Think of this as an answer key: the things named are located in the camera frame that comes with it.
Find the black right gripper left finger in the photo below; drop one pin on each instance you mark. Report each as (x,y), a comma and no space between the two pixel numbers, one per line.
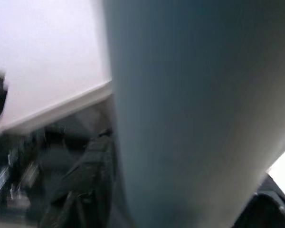
(85,190)

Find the white plastic table leg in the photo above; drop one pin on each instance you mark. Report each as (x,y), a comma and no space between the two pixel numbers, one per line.
(192,107)

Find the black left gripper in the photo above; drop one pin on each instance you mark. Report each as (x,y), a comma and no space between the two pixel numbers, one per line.
(16,180)

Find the black tablecloth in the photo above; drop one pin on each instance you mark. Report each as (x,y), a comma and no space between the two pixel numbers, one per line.
(61,142)

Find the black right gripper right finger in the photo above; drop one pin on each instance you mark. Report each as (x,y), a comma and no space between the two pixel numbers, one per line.
(268,211)

